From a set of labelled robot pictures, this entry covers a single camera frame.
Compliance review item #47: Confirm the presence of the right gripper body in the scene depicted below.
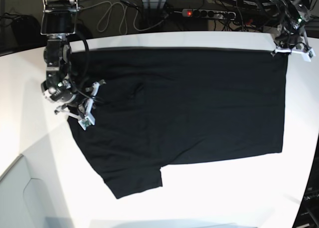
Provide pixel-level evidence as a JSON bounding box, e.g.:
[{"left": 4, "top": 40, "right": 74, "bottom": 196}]
[{"left": 41, "top": 79, "right": 87, "bottom": 113}]

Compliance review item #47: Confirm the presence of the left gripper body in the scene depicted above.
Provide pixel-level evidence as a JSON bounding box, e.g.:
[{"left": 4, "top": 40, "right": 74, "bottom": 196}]
[{"left": 274, "top": 25, "right": 308, "bottom": 51}]

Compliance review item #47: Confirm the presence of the black T-shirt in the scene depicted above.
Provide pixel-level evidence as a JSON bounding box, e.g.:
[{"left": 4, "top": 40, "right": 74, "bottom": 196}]
[{"left": 68, "top": 49, "right": 288, "bottom": 199}]

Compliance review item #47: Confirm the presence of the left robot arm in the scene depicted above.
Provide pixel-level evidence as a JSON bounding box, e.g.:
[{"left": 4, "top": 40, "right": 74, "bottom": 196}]
[{"left": 270, "top": 0, "right": 316, "bottom": 61}]

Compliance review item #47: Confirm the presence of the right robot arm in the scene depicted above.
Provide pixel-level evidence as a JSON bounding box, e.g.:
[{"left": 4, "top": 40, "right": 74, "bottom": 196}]
[{"left": 40, "top": 0, "right": 105, "bottom": 129}]

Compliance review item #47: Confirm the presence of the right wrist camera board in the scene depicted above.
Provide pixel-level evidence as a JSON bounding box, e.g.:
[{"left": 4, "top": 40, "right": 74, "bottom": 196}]
[{"left": 78, "top": 114, "right": 95, "bottom": 131}]

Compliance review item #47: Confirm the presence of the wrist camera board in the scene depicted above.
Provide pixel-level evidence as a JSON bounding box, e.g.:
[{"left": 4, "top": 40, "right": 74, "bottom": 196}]
[
  {"left": 78, "top": 114, "right": 95, "bottom": 131},
  {"left": 302, "top": 48, "right": 316, "bottom": 62}
]

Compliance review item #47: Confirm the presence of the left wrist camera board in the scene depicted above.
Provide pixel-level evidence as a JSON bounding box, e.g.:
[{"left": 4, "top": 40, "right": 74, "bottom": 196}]
[{"left": 302, "top": 48, "right": 316, "bottom": 62}]

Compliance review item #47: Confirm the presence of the black power strip red switch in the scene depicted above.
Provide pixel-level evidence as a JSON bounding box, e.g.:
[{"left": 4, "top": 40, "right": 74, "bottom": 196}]
[{"left": 174, "top": 8, "right": 236, "bottom": 20}]

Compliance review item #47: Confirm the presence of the grey looped cable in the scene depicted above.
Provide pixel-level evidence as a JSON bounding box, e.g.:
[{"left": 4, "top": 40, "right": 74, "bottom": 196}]
[{"left": 96, "top": 0, "right": 166, "bottom": 33}]

